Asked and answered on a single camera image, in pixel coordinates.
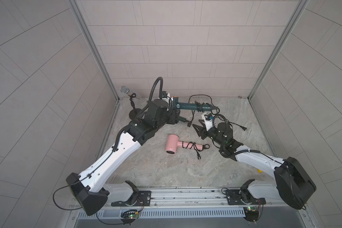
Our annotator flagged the pink dryer black cord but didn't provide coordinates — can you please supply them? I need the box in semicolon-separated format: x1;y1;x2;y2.
181;141;211;161

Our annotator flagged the green hair dryer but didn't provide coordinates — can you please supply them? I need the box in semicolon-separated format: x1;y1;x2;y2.
178;116;189;123
173;97;218;112

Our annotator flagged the pink hair dryer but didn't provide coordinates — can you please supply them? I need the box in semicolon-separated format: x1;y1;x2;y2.
165;135;205;154

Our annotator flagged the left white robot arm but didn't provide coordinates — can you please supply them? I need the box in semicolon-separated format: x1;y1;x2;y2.
66;99;180;216

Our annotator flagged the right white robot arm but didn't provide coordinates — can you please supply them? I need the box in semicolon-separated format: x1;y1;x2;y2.
193;122;317;210

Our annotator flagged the black microphone stand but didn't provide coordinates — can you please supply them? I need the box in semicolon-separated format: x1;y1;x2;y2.
120;85;142;120

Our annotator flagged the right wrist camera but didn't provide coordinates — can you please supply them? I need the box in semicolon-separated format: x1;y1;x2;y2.
202;112;214;131

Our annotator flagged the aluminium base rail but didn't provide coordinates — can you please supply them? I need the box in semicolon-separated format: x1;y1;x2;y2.
68;186;303;210

